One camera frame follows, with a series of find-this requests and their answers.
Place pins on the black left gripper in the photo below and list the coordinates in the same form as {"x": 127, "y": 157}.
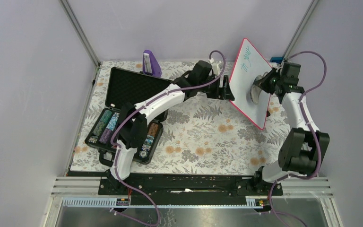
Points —
{"x": 222, "y": 93}

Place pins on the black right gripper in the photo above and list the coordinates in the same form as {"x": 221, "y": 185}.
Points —
{"x": 262, "y": 83}

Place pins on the grey round scrubber pad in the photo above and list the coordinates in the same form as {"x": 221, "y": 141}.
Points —
{"x": 255, "y": 90}

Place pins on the pink framed whiteboard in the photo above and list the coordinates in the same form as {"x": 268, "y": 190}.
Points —
{"x": 249, "y": 64}

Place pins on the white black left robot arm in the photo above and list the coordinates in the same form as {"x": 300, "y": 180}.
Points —
{"x": 206, "y": 77}

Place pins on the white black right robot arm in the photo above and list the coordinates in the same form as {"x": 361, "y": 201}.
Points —
{"x": 305, "y": 146}

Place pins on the blue corner block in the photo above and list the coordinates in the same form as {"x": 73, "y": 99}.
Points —
{"x": 277, "y": 60}

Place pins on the floral table mat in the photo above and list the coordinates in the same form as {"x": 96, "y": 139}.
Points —
{"x": 201, "y": 136}

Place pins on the purple metronome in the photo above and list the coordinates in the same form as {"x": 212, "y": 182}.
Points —
{"x": 150, "y": 65}

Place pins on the black poker chip case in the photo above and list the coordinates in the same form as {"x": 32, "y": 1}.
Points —
{"x": 125, "y": 89}

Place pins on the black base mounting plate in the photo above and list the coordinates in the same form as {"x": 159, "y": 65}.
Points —
{"x": 172, "y": 189}

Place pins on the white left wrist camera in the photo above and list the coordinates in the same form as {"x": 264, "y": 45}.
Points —
{"x": 217, "y": 66}

